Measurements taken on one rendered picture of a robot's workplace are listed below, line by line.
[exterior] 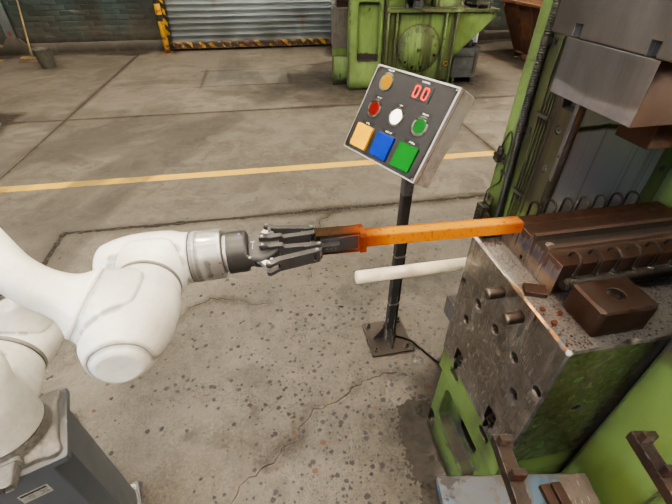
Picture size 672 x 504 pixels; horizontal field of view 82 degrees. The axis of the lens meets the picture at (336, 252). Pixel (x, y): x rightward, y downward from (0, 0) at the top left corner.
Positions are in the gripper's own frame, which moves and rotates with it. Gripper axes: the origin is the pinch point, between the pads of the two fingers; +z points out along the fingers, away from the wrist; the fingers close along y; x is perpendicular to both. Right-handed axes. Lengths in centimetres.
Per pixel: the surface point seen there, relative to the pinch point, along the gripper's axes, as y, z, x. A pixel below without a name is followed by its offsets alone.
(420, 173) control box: -37.7, 31.1, -8.1
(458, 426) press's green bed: -2, 42, -88
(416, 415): -18, 35, -106
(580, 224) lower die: -5, 58, -8
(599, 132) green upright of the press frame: -19, 66, 8
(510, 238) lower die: -9.2, 43.9, -12.7
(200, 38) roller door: -797, -114, -85
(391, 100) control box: -60, 28, 6
